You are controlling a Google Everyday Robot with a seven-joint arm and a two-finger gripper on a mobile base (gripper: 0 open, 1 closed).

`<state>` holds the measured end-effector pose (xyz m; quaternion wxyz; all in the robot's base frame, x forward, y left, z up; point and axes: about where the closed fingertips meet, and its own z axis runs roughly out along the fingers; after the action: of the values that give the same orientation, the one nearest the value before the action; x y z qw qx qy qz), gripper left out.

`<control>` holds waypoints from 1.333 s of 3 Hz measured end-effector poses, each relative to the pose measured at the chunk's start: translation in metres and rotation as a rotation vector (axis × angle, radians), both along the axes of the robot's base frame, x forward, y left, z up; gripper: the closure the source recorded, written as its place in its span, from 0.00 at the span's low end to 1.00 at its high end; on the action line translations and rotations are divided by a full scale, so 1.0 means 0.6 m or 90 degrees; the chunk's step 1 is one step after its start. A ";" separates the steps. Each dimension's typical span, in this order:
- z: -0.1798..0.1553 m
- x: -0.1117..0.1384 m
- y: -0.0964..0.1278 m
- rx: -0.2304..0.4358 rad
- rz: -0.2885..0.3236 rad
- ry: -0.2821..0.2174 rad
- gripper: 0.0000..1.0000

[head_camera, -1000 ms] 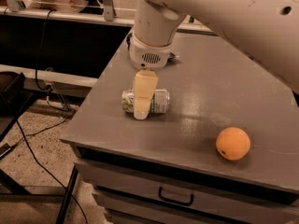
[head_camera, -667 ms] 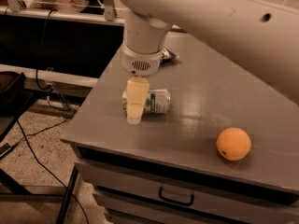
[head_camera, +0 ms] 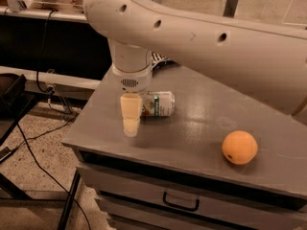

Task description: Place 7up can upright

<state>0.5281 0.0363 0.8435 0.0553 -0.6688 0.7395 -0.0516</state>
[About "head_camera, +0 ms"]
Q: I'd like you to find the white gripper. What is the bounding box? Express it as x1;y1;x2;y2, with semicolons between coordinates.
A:
111;65;153;137

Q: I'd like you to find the grey drawer cabinet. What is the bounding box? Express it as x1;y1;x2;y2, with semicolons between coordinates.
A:
64;65;307;230

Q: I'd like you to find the black metal table leg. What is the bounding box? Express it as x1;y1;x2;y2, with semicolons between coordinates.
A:
57;172;81;230

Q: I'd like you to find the black drawer handle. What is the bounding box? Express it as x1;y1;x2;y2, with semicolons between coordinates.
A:
162;192;200;212

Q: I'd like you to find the blue Kettle chips bag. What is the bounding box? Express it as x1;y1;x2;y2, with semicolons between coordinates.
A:
152;52;171;69

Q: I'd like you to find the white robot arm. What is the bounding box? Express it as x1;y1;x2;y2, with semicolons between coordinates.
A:
83;0;307;124

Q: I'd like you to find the orange fruit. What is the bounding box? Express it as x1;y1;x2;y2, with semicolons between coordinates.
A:
222;130;258;165

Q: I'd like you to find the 7up soda can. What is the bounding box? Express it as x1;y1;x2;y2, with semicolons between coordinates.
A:
141;91;175;117

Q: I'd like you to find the metal bracket right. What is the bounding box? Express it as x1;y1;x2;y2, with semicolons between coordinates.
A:
223;0;239;17

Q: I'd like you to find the black cable on floor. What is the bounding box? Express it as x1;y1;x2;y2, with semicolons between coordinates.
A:
15;10;94;230

